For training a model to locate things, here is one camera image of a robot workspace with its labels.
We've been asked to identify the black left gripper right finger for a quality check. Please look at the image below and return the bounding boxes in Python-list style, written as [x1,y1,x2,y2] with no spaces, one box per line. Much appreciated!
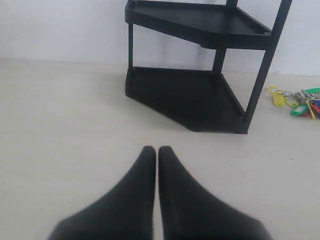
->
[158,146,272,240]

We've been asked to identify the colourful key tag bunch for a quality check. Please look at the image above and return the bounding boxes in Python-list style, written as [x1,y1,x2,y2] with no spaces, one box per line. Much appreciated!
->
[267,86,320,120]

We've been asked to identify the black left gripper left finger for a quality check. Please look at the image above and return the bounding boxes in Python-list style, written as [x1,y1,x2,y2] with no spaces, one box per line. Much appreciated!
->
[48,146,156,240]

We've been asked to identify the black two-tier metal rack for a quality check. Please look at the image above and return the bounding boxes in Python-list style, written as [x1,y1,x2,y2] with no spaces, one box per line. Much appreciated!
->
[125,0,292,134]

